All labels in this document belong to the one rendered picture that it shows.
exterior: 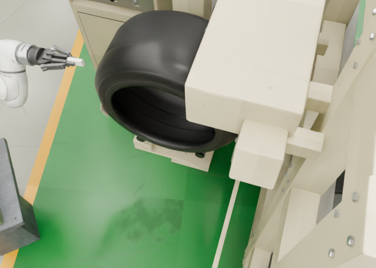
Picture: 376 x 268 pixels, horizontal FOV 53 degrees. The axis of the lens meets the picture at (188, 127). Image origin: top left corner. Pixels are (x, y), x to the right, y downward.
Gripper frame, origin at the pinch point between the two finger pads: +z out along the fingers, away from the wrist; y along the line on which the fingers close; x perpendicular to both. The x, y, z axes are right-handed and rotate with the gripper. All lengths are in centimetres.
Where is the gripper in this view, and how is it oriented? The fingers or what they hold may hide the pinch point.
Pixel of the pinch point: (75, 61)
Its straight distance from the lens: 159.6
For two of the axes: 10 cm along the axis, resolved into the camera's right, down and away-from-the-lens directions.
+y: 3.0, -8.4, 4.5
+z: 9.4, 1.8, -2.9
